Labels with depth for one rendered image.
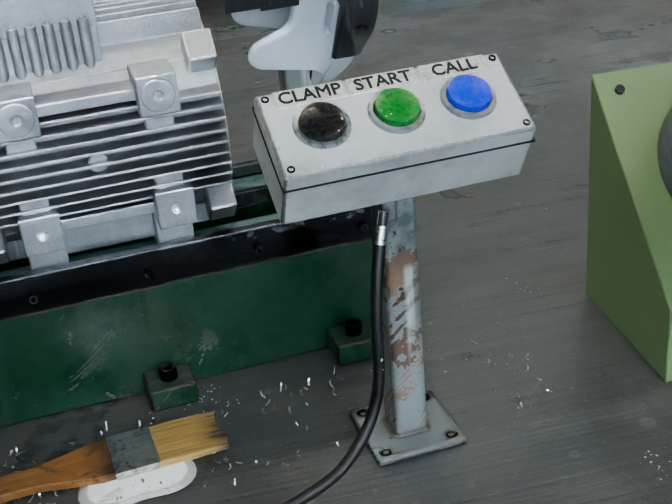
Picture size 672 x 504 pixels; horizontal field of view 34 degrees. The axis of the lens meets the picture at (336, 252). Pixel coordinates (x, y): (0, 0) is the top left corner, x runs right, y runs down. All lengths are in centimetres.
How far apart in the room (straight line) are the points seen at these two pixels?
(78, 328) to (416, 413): 28
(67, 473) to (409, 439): 26
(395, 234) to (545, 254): 36
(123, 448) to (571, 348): 38
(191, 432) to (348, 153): 29
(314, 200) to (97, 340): 28
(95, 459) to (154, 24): 33
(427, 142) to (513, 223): 47
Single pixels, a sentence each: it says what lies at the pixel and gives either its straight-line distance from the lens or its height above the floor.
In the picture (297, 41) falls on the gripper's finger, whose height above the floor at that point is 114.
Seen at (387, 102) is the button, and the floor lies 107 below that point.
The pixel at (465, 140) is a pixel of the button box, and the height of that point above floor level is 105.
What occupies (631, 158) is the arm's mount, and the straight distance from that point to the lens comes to 91.
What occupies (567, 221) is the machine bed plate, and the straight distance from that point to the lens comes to 115.
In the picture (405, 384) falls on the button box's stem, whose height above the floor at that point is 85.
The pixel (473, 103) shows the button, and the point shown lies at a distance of 71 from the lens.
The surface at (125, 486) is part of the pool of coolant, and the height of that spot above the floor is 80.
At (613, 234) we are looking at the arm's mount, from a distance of 94.
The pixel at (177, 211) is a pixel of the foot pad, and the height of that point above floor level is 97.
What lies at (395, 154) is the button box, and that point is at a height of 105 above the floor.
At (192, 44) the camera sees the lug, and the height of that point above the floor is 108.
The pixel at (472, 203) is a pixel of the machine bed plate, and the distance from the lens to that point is 119.
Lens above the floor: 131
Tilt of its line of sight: 27 degrees down
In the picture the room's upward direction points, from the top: 5 degrees counter-clockwise
